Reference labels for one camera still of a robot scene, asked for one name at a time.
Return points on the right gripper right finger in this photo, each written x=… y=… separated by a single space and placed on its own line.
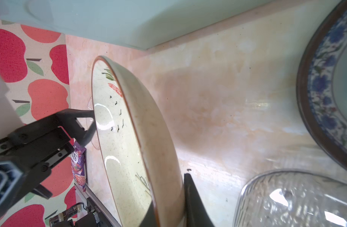
x=196 y=214

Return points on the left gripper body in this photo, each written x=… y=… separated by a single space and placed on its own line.
x=29 y=153

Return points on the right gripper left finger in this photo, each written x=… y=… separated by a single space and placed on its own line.
x=150 y=218

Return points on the cream floral plate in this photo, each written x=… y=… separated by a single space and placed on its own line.
x=138 y=152

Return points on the blue patterned small plate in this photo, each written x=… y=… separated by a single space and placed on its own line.
x=321 y=86

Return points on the green plastic bin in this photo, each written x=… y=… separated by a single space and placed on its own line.
x=134 y=24

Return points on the purple candy bag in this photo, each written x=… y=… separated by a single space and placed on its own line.
x=78 y=165

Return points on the grey glass plate right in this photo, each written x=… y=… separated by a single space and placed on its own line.
x=289 y=198

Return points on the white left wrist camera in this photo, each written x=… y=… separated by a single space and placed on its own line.
x=9 y=120

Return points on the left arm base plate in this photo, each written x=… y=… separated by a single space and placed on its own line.
x=69 y=218

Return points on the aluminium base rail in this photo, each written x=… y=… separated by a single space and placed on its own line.
x=97 y=204

